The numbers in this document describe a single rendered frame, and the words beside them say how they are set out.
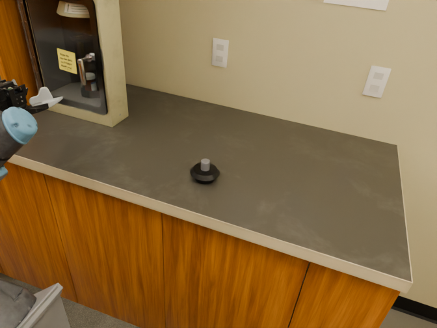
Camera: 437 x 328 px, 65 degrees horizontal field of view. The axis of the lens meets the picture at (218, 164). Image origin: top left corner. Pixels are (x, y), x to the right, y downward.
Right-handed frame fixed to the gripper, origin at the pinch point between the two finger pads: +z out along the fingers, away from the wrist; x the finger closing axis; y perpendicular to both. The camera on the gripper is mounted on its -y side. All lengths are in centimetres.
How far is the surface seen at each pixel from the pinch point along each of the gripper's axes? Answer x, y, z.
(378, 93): -96, -2, 65
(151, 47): 2, -1, 66
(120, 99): -5.4, -11.2, 29.6
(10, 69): 31.6, -2.8, 16.2
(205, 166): -50, -15, 8
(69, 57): 8.1, 4.5, 21.4
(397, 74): -101, 6, 66
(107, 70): -5.4, 1.7, 23.7
